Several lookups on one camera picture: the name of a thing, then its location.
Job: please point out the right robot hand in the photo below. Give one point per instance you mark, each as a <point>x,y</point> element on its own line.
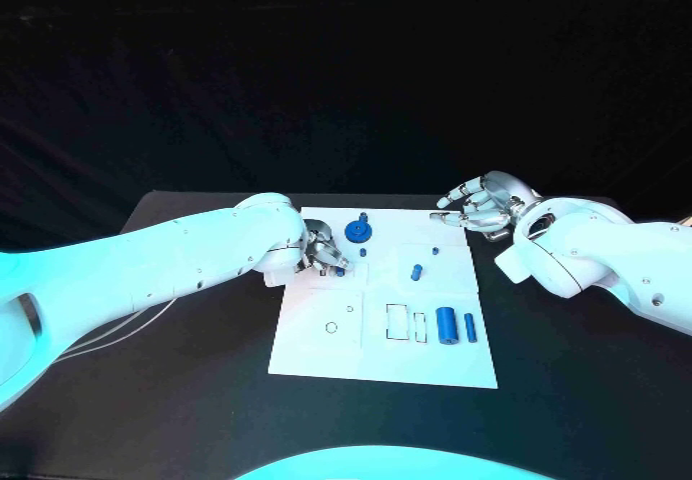
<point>485,206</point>

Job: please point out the blue gear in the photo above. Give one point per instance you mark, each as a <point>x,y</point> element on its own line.
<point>357,231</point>

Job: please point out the thick blue cylinder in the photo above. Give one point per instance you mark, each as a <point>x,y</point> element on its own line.
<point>445,325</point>

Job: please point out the white task board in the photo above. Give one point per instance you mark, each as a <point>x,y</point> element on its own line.
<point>389,330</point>

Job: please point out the thin long blue cylinder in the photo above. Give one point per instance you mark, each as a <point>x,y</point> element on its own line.
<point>470,327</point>

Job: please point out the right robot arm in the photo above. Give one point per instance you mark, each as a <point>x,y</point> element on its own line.
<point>588,247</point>

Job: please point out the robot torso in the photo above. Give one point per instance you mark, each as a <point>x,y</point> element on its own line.
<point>393,464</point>

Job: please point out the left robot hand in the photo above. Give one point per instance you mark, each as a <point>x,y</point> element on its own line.
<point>322,247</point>

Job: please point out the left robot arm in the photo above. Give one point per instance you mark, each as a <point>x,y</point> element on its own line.
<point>134,258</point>

